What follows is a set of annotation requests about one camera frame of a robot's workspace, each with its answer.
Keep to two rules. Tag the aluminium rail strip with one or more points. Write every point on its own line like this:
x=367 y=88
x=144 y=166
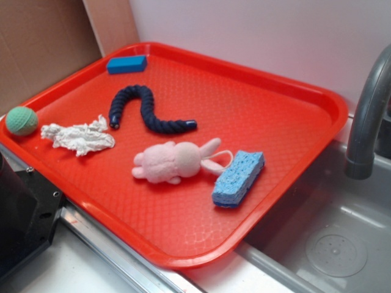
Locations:
x=85 y=257

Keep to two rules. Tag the grey plastic sink basin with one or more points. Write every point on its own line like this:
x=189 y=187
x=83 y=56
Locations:
x=328 y=233

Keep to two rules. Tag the blue rectangular block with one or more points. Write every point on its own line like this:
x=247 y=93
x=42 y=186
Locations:
x=130 y=64

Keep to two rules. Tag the pink plush bunny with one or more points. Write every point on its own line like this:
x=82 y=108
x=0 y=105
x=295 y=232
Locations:
x=170 y=162

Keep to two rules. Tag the brown cardboard panel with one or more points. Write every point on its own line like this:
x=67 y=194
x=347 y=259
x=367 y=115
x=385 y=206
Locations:
x=42 y=42

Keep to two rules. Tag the red plastic tray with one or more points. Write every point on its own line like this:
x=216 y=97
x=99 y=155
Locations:
x=179 y=226

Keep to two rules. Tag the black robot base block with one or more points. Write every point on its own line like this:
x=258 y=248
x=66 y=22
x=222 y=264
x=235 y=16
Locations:
x=30 y=208

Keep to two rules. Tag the light wooden board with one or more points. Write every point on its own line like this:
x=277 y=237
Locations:
x=112 y=23

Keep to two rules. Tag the crumpled white paper towel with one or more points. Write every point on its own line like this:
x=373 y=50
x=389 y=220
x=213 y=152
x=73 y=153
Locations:
x=81 y=139

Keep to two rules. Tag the grey toy faucet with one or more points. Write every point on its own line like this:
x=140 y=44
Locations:
x=370 y=130

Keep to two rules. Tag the blue cellulose sponge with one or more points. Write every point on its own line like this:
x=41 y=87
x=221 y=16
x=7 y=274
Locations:
x=234 y=184

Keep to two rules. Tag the green dimpled ball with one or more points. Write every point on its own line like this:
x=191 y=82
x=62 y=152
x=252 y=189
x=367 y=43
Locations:
x=21 y=121

